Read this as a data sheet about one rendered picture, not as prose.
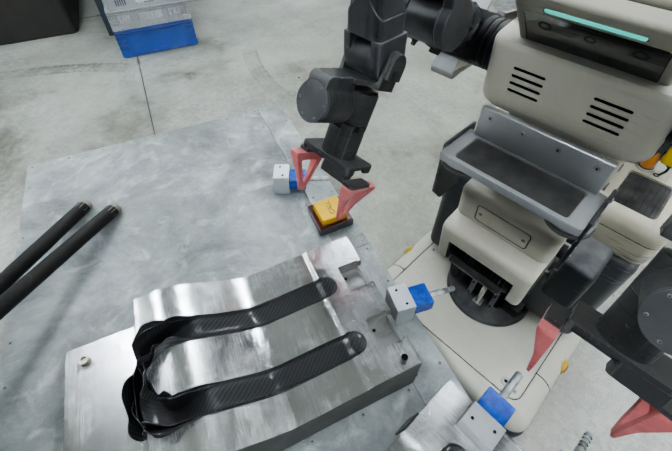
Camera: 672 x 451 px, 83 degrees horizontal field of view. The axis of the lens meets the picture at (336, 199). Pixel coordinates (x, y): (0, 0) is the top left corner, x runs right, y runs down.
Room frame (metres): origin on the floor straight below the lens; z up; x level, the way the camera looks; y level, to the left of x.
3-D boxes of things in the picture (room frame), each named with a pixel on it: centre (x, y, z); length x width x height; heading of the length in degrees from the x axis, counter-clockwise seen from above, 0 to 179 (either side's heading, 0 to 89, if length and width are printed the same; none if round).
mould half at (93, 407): (0.22, 0.15, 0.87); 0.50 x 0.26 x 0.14; 115
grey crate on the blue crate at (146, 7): (3.24, 1.53, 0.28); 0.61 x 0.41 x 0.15; 115
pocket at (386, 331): (0.26, -0.08, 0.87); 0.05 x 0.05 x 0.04; 25
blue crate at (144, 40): (3.24, 1.53, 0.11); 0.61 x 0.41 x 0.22; 115
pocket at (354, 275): (0.36, -0.03, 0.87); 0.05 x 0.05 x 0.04; 25
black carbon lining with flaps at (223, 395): (0.22, 0.13, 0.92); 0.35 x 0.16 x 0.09; 115
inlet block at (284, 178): (0.67, 0.08, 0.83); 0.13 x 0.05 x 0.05; 92
